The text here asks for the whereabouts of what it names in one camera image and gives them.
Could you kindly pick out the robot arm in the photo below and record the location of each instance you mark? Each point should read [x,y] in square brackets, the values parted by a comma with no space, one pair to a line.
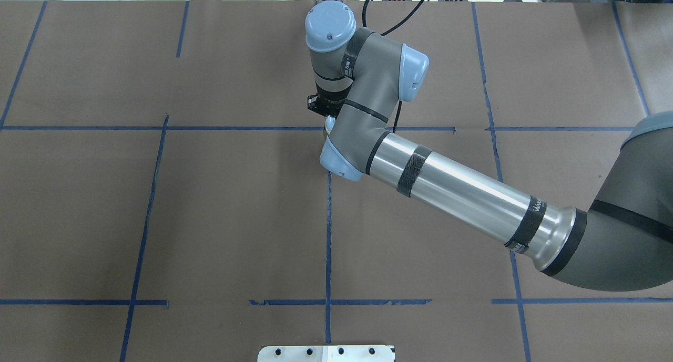
[621,243]

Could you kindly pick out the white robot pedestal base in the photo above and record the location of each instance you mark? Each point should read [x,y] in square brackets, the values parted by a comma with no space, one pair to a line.
[328,353]

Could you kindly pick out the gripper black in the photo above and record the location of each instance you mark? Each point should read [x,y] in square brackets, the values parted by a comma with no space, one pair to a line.
[332,105]

